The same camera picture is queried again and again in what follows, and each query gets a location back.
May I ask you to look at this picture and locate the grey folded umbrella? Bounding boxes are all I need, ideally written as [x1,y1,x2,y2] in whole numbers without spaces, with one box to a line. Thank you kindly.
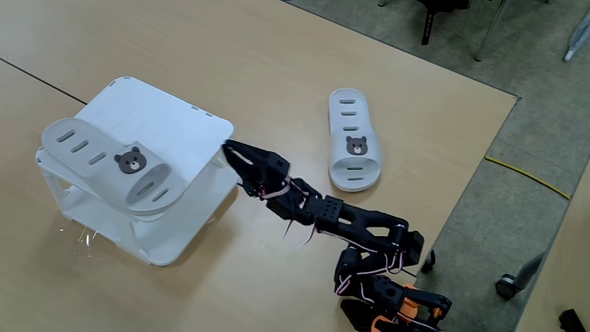
[562,7,590,63]

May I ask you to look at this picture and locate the yellow floor cable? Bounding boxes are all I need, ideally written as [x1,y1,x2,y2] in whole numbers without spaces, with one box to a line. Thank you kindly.
[484,156,572,201]

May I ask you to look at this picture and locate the black caster wheel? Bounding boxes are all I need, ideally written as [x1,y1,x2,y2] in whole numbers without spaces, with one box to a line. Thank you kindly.
[419,249,437,274]

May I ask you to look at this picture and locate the grey caster wheel with leg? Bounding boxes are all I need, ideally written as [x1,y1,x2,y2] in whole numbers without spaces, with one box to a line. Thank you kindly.
[494,252,548,301]

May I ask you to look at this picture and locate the white two-tier plastic box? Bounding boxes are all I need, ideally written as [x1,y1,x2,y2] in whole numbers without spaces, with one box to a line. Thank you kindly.
[35,76,240,267]

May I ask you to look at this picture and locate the black chair base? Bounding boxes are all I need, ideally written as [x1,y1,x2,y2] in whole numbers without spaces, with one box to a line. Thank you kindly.
[416,0,472,47]

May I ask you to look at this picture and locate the metal chair leg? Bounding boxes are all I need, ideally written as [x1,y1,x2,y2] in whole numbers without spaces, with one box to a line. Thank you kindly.
[474,0,509,63]

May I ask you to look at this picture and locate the black floor object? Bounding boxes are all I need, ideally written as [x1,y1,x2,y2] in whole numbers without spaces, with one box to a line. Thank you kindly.
[558,308,587,332]

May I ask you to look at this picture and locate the white bear slipper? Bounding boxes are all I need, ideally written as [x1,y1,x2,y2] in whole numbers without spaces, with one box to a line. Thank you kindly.
[41,117,186,216]
[327,88,383,193]

